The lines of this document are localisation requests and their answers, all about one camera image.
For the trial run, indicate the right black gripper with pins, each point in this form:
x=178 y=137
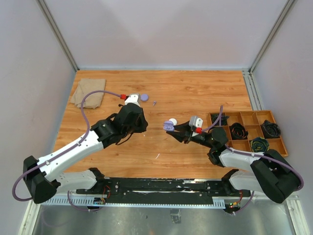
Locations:
x=186 y=136

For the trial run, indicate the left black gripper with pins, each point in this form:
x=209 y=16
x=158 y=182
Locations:
x=144 y=124

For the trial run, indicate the white earbud case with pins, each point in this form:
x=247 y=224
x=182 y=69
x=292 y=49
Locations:
x=173 y=120

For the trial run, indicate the purple earbud case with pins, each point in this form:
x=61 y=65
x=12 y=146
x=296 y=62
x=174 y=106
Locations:
x=144 y=97
x=168 y=126

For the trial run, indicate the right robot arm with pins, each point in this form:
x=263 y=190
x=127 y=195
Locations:
x=266 y=172

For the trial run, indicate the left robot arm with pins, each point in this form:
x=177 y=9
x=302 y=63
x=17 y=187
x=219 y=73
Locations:
x=43 y=176

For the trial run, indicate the purple closed earbud case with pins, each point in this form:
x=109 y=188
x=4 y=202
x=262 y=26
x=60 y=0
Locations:
x=144 y=97

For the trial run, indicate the beige folded cloth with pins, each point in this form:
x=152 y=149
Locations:
x=86 y=86

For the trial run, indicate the wooden compartment tray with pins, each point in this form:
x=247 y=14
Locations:
x=253 y=131

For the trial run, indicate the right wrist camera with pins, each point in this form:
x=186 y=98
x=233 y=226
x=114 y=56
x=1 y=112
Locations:
x=196 y=122

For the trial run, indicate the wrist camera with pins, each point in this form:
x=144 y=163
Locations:
x=134 y=99
x=196 y=122

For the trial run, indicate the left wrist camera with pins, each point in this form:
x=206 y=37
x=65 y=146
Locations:
x=134 y=99

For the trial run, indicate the white cable duct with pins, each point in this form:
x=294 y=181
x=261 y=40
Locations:
x=91 y=201

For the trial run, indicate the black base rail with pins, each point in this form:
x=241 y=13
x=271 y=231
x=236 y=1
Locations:
x=160 y=190

